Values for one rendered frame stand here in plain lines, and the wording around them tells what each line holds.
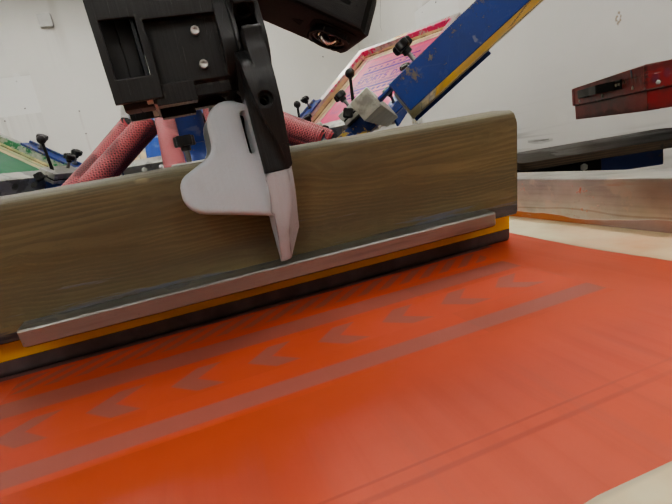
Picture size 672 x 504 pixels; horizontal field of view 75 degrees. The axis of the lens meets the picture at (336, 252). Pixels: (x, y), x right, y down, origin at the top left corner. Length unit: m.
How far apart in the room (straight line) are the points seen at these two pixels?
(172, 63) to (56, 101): 4.65
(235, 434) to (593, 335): 0.15
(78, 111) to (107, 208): 4.59
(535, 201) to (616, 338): 0.25
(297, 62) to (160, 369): 4.81
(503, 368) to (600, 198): 0.23
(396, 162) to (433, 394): 0.17
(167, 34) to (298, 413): 0.19
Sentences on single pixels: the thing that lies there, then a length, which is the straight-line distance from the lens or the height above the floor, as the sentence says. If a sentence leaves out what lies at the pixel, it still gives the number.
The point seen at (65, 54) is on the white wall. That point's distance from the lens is 4.95.
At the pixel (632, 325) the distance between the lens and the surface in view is 0.22.
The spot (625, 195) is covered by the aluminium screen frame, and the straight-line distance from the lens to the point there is 0.38.
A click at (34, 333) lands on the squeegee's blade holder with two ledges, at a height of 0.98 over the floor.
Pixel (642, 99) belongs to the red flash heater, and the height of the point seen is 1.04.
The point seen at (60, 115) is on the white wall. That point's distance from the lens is 4.87.
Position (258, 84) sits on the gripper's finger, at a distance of 0.23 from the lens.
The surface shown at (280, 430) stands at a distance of 0.17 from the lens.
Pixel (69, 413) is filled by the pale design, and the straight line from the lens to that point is 0.24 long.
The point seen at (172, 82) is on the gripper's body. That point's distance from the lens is 0.25.
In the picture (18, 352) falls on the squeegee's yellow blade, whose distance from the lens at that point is 0.31.
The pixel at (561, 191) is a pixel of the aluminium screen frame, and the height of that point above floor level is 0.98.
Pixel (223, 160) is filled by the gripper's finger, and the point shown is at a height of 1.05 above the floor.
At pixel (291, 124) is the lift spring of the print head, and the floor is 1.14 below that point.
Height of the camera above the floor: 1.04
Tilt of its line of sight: 12 degrees down
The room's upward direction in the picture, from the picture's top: 10 degrees counter-clockwise
